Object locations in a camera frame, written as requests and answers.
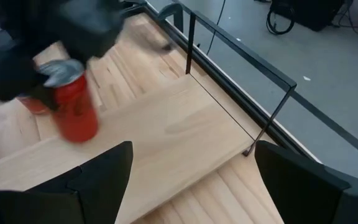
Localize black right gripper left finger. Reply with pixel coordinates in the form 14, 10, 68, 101
0, 140, 134, 224

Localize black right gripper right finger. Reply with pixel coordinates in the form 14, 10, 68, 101
254, 139, 358, 224

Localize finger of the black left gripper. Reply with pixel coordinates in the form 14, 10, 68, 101
0, 43, 59, 111

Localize red cola can black script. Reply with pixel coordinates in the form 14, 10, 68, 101
37, 58, 100, 144

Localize black equipment case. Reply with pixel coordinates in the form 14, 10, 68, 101
270, 0, 345, 32

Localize black frame bracket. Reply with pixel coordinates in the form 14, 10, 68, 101
157, 2, 185, 34

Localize wooden shelf black metal frame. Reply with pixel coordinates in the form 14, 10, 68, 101
0, 11, 298, 224

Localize long black floor cable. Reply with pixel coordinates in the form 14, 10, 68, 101
205, 0, 227, 56

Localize coiled black cable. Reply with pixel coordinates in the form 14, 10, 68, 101
265, 4, 296, 35

